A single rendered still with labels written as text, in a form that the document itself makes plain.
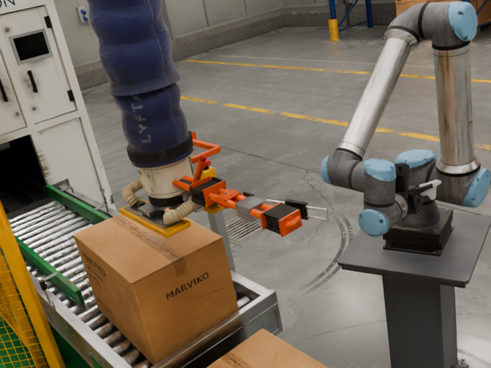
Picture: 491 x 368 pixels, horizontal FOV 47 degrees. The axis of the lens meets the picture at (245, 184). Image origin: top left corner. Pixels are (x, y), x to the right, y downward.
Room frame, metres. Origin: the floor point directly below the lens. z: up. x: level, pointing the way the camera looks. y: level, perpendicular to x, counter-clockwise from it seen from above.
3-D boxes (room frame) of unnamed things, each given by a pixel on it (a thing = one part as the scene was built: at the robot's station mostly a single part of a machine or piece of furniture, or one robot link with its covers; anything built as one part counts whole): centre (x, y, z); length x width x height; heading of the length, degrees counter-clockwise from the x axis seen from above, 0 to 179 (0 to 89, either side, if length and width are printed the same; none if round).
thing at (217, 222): (2.57, 0.18, 0.50); 0.07 x 0.07 x 1.00; 35
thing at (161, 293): (2.08, 0.45, 0.75); 0.60 x 0.40 x 0.40; 32
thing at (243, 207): (1.46, 0.00, 1.26); 0.07 x 0.07 x 0.04; 35
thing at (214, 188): (1.64, 0.12, 1.27); 0.10 x 0.08 x 0.06; 125
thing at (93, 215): (3.21, 0.92, 0.60); 1.60 x 0.10 x 0.09; 35
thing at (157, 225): (1.79, 0.34, 1.16); 0.34 x 0.10 x 0.05; 35
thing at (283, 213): (1.35, -0.08, 1.27); 0.08 x 0.07 x 0.05; 35
